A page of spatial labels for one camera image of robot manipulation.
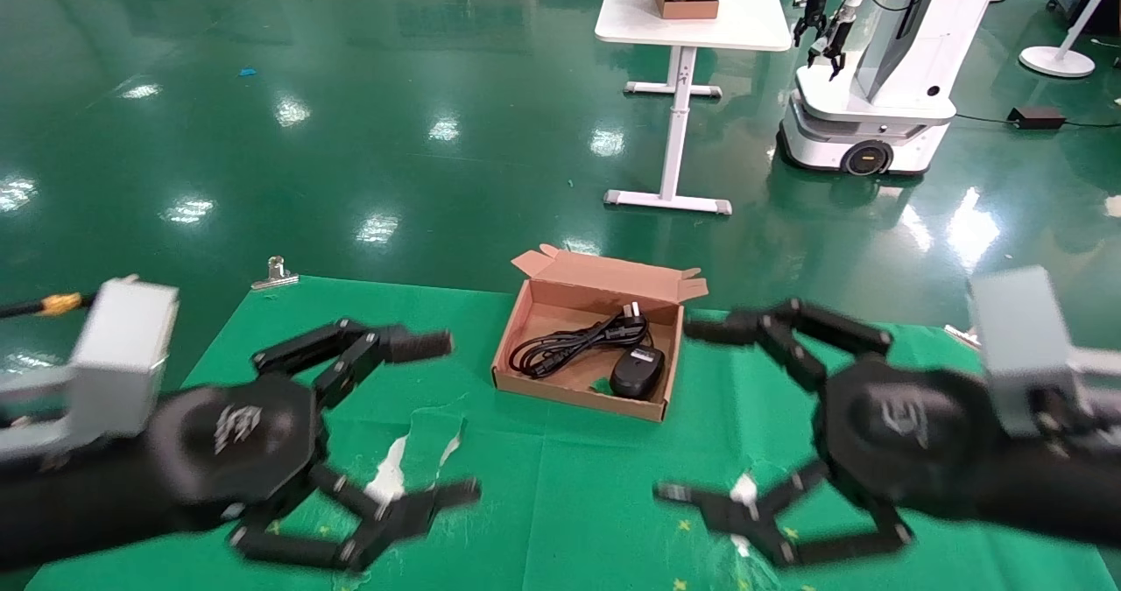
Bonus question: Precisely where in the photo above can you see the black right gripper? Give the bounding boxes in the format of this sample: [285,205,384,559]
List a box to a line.
[655,298,1010,568]

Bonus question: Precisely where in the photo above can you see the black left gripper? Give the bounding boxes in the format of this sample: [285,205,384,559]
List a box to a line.
[131,318,482,572]

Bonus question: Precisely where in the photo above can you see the open brown cardboard box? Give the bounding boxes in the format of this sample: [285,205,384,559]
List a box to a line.
[493,243,709,422]

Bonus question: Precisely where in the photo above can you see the green table cloth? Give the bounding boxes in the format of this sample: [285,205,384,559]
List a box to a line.
[26,276,1113,591]

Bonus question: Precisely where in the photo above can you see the white wheeled background robot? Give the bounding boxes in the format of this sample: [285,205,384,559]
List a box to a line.
[778,0,1010,177]

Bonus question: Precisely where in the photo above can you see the background robot black gripper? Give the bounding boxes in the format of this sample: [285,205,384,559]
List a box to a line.
[793,9,829,47]
[810,18,856,80]

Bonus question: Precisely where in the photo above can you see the black power adapter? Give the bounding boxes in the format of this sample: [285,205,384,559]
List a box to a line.
[1009,105,1068,130]

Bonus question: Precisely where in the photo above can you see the white height adjustable table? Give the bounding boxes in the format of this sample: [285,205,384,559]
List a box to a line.
[596,0,793,215]

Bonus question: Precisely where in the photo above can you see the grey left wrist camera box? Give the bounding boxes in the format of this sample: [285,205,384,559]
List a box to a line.
[0,278,180,462]

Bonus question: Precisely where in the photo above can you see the black adapter floor cable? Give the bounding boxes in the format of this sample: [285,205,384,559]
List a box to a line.
[955,113,1121,130]

